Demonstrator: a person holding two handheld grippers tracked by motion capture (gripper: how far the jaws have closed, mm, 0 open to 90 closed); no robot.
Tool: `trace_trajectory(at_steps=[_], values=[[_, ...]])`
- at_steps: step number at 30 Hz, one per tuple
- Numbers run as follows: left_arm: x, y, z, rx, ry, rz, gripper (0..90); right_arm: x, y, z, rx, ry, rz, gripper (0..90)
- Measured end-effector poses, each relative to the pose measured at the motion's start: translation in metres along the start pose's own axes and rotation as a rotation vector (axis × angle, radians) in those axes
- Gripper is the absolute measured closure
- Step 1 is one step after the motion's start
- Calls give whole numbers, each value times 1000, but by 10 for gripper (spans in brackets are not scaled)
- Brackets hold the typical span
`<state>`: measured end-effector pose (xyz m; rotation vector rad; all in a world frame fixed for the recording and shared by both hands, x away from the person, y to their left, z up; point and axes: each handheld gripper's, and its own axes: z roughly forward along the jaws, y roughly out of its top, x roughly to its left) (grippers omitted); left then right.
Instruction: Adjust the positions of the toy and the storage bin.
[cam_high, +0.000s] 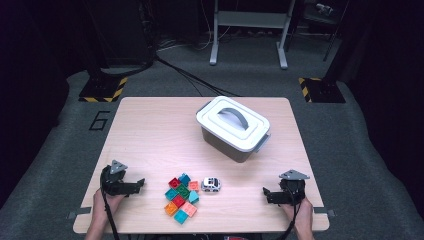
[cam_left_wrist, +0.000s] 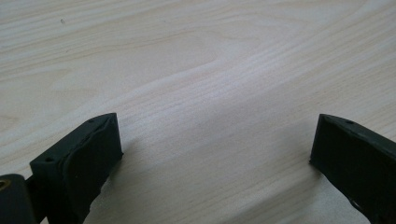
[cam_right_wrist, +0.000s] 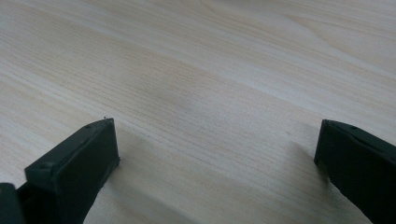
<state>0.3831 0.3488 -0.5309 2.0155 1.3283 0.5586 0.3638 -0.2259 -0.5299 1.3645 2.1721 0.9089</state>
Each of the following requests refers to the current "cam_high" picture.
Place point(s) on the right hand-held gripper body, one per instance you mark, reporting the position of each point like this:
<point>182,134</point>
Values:
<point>293,191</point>

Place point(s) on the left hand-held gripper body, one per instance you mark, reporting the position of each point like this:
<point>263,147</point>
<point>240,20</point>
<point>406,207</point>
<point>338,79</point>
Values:
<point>115,186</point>

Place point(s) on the red building block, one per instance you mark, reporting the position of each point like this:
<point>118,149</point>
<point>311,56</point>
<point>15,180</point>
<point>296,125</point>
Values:
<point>178,201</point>
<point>174,182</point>

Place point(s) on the orange building block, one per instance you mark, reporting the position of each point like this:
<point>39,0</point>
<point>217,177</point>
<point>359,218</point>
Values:
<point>170,209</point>

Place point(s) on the green building block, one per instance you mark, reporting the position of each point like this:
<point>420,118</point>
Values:
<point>182,191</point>

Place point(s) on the blue building block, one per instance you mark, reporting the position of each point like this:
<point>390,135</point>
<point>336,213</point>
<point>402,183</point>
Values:
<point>185,178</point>

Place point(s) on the salmon building block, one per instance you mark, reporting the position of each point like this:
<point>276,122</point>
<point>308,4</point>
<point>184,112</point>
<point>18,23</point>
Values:
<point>194,185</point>

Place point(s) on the teal sloped building block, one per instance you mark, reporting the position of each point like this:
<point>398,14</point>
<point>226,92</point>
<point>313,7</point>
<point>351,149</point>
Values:
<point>194,197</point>

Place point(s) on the pink building block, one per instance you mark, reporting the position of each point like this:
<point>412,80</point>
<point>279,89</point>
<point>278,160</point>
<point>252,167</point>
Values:
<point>189,209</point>

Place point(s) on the white toy car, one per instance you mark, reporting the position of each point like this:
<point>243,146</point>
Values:
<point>210,184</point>

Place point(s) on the translucent brown storage box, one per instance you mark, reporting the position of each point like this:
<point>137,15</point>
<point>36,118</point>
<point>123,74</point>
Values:
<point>226,150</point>

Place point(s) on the person's left hand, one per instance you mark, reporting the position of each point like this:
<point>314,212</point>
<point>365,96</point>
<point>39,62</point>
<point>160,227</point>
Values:
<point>105,205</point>

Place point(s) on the person's right hand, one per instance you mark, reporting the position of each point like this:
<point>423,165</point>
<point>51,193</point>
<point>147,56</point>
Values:
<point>301,215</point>

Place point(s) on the black stand base striped tape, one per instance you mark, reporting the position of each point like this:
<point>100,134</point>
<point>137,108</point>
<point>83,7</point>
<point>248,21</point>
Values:
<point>325,90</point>
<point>100,89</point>

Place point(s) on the dark curtain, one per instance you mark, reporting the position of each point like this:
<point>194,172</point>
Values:
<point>393,100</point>
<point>26,100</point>

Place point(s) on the black equipment cabinet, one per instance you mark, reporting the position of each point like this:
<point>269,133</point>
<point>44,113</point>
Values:
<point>123,33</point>

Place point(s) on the small grey device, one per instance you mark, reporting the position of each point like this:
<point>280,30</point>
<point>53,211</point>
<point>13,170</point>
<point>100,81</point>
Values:
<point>325,9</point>

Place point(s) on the grey table bracket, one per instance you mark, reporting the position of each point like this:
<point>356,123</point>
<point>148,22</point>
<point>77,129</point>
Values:
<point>325,210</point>
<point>81,211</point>

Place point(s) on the white metal desk frame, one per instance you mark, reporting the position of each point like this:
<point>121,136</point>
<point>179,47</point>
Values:
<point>250,19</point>

